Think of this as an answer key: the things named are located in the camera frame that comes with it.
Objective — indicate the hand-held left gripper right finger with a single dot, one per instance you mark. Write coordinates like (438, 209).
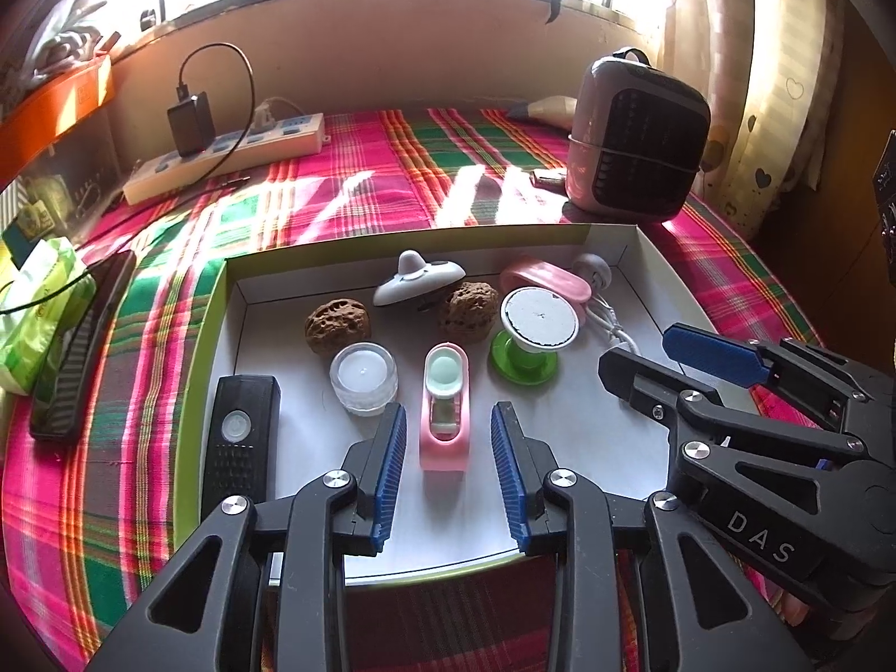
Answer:
(507, 483)

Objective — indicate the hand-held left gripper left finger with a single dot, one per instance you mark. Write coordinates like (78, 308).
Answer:
(390, 476)

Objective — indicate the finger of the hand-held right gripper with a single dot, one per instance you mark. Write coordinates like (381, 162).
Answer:
(633, 378)
(714, 353)

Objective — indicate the pink correction tape dispenser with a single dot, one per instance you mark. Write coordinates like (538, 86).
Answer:
(444, 434)

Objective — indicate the green cardboard box tray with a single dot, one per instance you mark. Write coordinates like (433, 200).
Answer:
(308, 434)

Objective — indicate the small clear jar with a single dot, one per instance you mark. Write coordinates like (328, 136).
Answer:
(362, 378)

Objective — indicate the green white suction stand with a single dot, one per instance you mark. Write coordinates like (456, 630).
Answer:
(539, 318)

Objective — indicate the black bike light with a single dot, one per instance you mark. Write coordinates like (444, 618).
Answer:
(238, 448)

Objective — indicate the brown walnut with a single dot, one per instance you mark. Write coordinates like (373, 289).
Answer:
(337, 323)
(467, 311)

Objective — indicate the grey white oval gadget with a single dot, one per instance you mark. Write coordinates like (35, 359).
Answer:
(413, 280)

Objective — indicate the grey space heater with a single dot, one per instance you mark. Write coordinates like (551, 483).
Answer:
(630, 140)

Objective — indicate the heart print curtain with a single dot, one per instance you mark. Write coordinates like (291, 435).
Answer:
(763, 84)

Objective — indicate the beige brush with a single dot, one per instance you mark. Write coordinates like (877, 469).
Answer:
(546, 110)

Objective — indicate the black smartphone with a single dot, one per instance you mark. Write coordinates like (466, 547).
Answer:
(77, 357)

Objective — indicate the white power strip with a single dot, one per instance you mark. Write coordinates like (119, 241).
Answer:
(231, 154)

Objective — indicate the green tissue pack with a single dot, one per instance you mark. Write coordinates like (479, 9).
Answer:
(38, 315)

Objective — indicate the black charger adapter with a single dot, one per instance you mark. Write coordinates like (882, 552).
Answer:
(190, 124)

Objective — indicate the clear plastic bin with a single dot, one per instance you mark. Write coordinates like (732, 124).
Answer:
(77, 168)

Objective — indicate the small green carton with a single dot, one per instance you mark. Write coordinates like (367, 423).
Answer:
(28, 220)

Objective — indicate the orange plastic tray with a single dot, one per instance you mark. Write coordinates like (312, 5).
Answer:
(49, 112)

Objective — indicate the white plastic bag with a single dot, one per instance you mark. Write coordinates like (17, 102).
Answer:
(59, 28)

